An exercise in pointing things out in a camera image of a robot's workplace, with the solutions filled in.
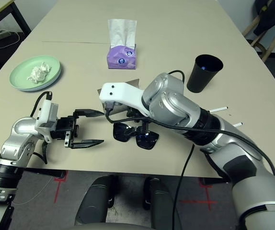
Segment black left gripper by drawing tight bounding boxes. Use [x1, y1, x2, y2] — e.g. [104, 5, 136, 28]
[51, 109, 104, 150]

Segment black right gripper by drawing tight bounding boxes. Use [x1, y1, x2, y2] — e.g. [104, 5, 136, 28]
[126, 107, 150, 138]

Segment black sunglasses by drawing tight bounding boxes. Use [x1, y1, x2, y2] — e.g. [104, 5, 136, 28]
[113, 122, 160, 150]

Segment white tissue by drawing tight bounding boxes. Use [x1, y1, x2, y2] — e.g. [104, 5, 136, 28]
[26, 61, 52, 84]

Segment white marker with black cap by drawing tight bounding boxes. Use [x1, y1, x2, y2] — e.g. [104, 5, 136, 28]
[209, 106, 229, 113]

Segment green plastic plate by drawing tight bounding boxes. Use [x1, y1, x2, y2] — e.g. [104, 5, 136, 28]
[9, 55, 61, 91]

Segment blue plastic plate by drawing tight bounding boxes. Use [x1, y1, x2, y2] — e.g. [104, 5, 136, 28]
[14, 68, 62, 92]

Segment black table foot bar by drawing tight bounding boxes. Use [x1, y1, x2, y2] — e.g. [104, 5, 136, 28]
[20, 167, 66, 179]
[198, 177, 234, 185]

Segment purple tissue pack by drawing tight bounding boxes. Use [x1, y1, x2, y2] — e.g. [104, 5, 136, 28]
[106, 19, 138, 70]

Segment black plastic cup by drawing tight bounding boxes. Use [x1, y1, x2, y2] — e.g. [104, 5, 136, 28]
[186, 54, 224, 93]

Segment grey robot left leg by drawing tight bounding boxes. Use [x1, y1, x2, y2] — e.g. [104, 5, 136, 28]
[76, 176, 115, 227]

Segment grey robot leg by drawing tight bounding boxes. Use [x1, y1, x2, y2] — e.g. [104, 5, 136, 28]
[143, 176, 183, 230]
[76, 176, 115, 227]

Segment grey robot right leg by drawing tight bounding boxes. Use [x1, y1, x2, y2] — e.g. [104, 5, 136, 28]
[143, 176, 183, 230]

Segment wooden stool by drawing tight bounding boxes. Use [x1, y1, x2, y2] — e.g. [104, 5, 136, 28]
[242, 0, 275, 63]

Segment black jacket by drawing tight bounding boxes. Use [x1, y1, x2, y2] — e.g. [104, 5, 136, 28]
[253, 0, 275, 36]

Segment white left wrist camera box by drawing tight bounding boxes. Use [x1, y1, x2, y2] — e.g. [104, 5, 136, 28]
[35, 99, 59, 143]

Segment white floor cable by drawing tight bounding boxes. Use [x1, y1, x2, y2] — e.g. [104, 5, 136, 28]
[0, 30, 21, 50]

